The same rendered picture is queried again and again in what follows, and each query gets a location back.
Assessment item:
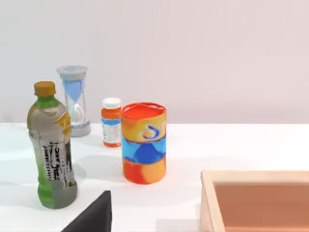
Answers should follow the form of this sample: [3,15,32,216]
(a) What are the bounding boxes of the green bottle with yellow cap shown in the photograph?
[26,81,78,210]

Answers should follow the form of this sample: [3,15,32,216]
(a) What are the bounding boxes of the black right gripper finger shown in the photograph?
[60,190,113,232]

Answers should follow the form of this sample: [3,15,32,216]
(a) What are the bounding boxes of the blue sand hourglass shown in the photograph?
[56,65,92,138]

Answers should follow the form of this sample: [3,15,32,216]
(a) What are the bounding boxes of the small orange bottle white cap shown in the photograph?
[100,97,122,148]

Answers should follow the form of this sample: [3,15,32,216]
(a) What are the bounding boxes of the shallow salmon-coloured box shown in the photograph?
[200,170,309,232]

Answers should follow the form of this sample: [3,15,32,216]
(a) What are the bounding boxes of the orange and blue can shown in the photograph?
[120,101,168,185]

